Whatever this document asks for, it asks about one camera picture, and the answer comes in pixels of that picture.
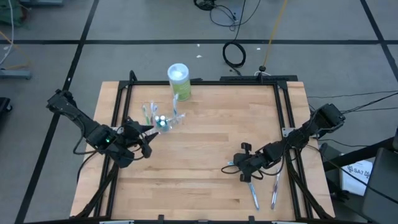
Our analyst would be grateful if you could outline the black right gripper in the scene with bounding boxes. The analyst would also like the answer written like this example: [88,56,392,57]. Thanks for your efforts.
[232,142,272,184]

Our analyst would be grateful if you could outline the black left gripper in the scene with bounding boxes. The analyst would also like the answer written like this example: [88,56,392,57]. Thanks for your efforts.
[119,116,159,158]

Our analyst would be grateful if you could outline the clear acrylic organizer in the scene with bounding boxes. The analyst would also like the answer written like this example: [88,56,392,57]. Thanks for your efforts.
[141,111,187,134]

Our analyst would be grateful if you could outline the green disinfecting wipes canister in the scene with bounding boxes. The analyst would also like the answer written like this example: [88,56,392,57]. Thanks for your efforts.
[167,63,192,102]

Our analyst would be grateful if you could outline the white printed cardboard box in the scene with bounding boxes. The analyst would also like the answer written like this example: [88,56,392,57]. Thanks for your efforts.
[340,159,374,197]

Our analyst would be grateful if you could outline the black table leg bar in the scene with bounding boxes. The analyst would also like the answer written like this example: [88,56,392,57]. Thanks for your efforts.
[323,136,397,172]

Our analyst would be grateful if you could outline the black equipment case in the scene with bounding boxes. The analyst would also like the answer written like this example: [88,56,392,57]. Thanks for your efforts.
[361,127,398,224]

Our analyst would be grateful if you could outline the grey metal bar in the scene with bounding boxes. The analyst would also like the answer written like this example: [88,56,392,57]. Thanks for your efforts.
[0,68,32,79]

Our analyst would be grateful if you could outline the black caster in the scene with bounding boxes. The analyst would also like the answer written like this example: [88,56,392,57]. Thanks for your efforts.
[0,96,13,121]

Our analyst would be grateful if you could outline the green cart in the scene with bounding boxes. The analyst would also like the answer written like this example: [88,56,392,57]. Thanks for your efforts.
[0,0,27,26]

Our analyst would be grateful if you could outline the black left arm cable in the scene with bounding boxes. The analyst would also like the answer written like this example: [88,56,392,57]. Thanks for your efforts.
[76,144,105,184]

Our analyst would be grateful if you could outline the black aluminium table frame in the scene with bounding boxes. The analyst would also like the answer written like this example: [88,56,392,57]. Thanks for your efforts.
[70,70,335,224]

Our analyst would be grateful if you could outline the coiled black floor cable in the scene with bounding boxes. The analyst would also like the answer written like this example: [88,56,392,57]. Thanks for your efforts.
[221,40,248,69]

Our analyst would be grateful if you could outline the thin black floor cables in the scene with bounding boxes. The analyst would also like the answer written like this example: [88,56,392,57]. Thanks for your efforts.
[306,90,398,124]

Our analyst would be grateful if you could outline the yellow hanging cable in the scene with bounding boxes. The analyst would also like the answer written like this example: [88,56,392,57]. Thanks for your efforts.
[262,0,289,68]

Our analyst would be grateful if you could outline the black floor cable bundle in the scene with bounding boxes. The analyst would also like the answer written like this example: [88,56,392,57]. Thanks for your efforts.
[193,0,262,32]

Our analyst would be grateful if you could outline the orange floor cable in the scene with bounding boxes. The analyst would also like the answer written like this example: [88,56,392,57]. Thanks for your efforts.
[0,30,32,70]

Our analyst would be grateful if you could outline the white cable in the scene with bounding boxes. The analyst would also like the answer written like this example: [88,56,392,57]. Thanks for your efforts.
[0,0,15,65]

